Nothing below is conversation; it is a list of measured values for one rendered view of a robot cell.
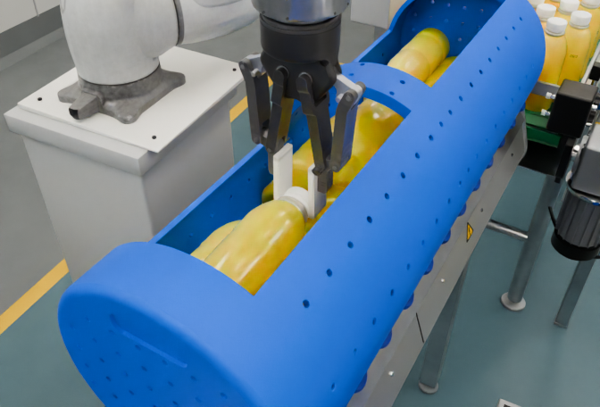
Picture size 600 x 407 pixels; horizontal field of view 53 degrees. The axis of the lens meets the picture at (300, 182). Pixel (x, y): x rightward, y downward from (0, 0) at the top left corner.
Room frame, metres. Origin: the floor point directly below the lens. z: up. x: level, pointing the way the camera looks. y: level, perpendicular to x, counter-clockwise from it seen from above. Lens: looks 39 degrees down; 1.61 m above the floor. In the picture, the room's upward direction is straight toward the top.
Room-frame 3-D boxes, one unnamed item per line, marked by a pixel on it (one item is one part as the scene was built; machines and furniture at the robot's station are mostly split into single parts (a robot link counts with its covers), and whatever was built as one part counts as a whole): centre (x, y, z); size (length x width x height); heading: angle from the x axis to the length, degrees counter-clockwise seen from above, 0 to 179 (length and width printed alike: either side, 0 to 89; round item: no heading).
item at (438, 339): (1.03, -0.39, 0.31); 0.06 x 0.06 x 0.63; 59
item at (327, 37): (0.53, 0.00, 1.34); 0.08 x 0.07 x 0.09; 59
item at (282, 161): (0.54, 0.02, 1.19); 0.03 x 0.01 x 0.07; 149
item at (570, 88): (1.06, -0.55, 0.95); 0.10 x 0.07 x 0.10; 59
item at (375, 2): (1.45, -0.22, 1.05); 0.20 x 0.10 x 0.10; 149
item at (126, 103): (1.02, 0.36, 1.04); 0.22 x 0.18 x 0.06; 152
